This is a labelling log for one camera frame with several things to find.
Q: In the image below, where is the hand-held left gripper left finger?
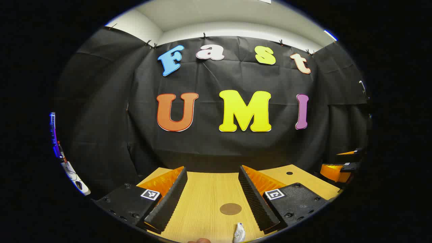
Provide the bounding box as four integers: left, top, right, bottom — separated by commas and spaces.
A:
92, 165, 188, 235

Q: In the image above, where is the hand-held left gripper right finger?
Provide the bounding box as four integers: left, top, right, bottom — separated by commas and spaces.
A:
238, 165, 329, 235

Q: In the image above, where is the round brown coaster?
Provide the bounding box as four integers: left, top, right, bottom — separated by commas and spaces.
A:
219, 203, 242, 216

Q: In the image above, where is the white toothpaste tube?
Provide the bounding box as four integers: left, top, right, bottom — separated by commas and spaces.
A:
233, 222, 246, 243

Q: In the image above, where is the light wooden desktop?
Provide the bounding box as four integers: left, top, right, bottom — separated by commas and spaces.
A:
137, 164, 341, 243

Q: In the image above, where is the black backdrop cloth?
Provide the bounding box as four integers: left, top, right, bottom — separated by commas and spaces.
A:
56, 26, 370, 199

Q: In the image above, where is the computer monitor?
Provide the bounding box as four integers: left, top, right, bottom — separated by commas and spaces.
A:
49, 112, 64, 159

